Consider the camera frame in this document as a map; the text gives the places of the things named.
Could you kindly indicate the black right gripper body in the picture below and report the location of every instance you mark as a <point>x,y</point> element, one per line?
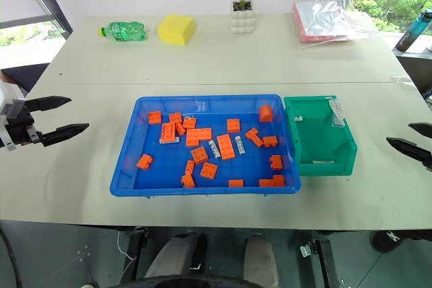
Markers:
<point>429,167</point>

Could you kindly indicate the small orange block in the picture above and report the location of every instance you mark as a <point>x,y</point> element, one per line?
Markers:
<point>188,181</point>
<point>276,162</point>
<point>175,117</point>
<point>266,183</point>
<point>279,180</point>
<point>233,125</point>
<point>189,122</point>
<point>155,118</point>
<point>180,128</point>
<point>144,162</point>
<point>270,141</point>
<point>236,183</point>

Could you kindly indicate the orange six-stud block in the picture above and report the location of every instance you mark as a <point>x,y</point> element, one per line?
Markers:
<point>167,132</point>

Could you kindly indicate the white bubble plant pot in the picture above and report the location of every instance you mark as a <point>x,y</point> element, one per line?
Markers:
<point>243,21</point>

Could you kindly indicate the clear plastic bag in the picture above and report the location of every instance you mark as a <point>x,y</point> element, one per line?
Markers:
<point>332,15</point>

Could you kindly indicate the blue plastic tray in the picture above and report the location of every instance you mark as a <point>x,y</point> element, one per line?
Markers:
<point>162,180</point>

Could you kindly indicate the dark blue-capped water bottle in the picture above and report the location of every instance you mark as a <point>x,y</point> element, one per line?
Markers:
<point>411,33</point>

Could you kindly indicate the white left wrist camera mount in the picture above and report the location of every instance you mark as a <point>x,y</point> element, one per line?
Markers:
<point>9,99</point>

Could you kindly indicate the green plastic bin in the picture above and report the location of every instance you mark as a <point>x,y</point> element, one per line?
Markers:
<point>317,139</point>

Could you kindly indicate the black rounded object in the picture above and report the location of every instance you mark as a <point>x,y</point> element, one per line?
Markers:
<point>388,240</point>

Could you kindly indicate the orange narrow block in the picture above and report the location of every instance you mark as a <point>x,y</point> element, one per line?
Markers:
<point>254,137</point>
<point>189,167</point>

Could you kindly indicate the large orange block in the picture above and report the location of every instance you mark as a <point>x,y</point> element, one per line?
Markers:
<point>198,137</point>

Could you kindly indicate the grey rounded shape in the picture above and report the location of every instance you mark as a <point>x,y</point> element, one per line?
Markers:
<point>175,257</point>
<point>260,261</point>

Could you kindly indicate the yellow sponge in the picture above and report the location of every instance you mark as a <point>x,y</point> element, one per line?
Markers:
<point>175,30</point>

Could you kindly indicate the green plastic bottle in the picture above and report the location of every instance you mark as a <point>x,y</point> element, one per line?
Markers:
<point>126,31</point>

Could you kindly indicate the orange rectangular plastic building brick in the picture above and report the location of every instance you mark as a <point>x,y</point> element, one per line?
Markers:
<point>225,147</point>

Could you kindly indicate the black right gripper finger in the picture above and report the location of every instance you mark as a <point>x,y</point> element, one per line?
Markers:
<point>423,128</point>
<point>411,149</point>

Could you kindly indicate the orange rounded block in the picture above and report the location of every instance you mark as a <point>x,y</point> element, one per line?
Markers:
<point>266,113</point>

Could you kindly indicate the orange four-stud block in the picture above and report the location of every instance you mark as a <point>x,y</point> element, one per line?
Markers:
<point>209,170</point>
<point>199,155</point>

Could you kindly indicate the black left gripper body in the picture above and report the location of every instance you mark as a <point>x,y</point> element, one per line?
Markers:
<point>23,129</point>

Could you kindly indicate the red flat stack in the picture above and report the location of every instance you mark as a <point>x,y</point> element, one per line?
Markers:
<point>314,28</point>

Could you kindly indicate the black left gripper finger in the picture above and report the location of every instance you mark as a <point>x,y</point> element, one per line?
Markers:
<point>64,131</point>
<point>47,102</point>

